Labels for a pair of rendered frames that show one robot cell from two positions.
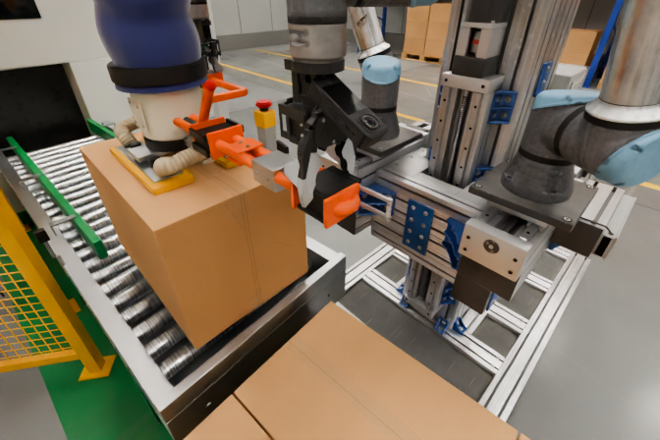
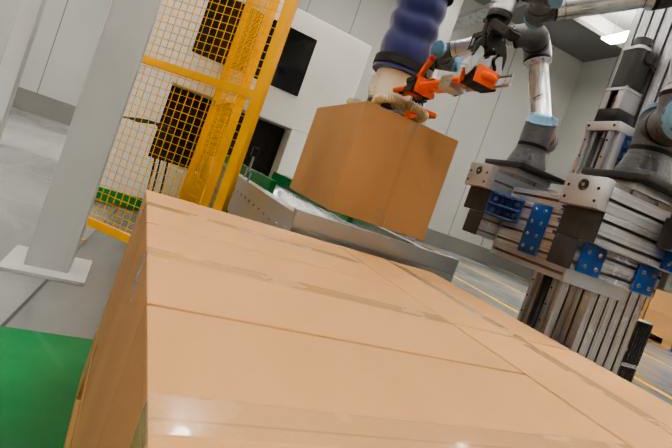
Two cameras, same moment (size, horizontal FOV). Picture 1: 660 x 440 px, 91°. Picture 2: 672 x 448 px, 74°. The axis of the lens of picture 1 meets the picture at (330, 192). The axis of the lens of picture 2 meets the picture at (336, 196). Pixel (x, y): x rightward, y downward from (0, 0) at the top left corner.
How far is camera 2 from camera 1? 1.17 m
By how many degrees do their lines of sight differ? 38
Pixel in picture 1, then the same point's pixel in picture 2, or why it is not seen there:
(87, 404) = not seen: hidden behind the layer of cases
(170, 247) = (367, 117)
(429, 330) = not seen: hidden behind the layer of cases
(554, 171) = (648, 154)
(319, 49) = (501, 4)
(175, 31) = (422, 44)
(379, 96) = (534, 133)
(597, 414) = not seen: outside the picture
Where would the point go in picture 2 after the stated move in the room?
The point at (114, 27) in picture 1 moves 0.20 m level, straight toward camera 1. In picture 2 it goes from (395, 32) to (408, 16)
